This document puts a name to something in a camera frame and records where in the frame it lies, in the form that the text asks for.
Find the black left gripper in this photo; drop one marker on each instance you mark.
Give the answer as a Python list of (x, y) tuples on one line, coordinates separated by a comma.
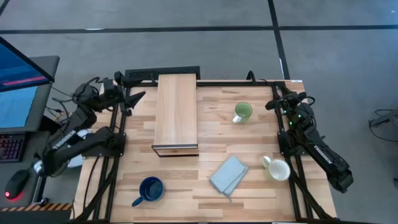
[(120, 96)]

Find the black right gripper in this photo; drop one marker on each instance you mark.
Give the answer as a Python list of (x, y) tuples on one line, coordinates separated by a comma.
[(292, 105)]

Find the cream white mug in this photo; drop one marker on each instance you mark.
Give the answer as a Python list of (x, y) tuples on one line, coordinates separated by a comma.
[(279, 170)]

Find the dark blue mug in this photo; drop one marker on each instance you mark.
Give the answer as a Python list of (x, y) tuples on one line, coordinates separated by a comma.
[(151, 189)]

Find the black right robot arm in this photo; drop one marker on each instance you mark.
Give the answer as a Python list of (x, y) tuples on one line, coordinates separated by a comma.
[(326, 155)]

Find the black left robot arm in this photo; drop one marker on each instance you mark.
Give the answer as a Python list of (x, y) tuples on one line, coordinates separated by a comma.
[(63, 140)]

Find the light wooden shelf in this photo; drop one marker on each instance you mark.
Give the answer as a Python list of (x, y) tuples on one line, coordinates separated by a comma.
[(175, 124)]

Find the grey folded cloth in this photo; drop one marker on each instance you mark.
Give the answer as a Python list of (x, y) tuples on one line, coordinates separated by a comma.
[(228, 174)]

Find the black desk support bar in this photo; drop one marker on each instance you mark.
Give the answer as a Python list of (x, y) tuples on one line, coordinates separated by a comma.
[(49, 124)]

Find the white paper sheet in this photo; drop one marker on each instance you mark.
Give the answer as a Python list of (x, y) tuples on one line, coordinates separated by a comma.
[(76, 161)]

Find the black-framed monitor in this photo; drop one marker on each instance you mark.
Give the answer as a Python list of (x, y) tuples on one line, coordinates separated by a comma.
[(18, 71)]

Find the grey computer desk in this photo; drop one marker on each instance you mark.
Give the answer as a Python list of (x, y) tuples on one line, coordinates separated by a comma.
[(31, 146)]

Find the grey-framed monitor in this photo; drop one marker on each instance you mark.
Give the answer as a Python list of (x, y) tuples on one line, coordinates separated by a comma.
[(15, 105)]

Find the backlit black keyboard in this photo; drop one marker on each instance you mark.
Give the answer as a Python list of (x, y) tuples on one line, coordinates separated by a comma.
[(11, 147)]

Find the black round knob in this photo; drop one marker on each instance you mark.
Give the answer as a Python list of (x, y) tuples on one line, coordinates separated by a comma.
[(44, 201)]

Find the black computer mouse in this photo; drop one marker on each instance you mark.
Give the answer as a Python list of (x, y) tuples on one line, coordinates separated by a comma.
[(17, 183)]

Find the yellow-black hazard tape strip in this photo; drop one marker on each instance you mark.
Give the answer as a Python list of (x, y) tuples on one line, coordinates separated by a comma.
[(34, 207)]

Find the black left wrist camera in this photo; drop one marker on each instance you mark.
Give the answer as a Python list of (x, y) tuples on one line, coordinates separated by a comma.
[(109, 85)]

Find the black aluminium table frame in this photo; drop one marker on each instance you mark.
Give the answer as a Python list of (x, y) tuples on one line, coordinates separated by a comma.
[(236, 83)]

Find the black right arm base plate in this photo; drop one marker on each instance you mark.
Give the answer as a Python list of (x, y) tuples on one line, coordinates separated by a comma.
[(292, 152)]

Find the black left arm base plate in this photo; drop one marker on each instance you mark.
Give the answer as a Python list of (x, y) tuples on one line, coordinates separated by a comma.
[(93, 152)]

